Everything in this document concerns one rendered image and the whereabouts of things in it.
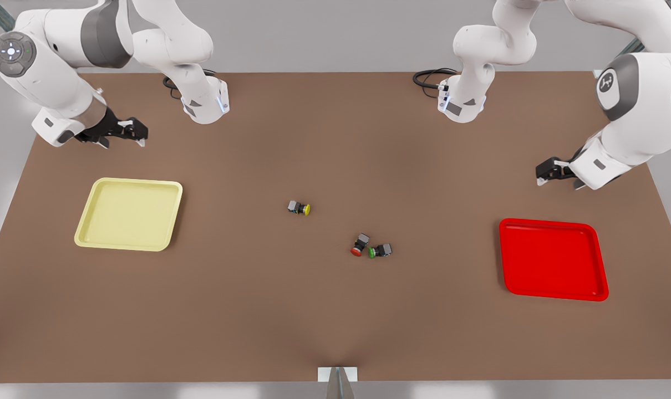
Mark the pale yellow tray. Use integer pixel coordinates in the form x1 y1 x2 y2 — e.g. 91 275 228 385
74 177 184 252

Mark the red tray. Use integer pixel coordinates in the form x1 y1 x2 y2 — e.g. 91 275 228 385
499 218 609 302

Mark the black cable loop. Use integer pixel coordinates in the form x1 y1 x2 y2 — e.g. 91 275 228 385
162 69 217 100
413 68 460 99

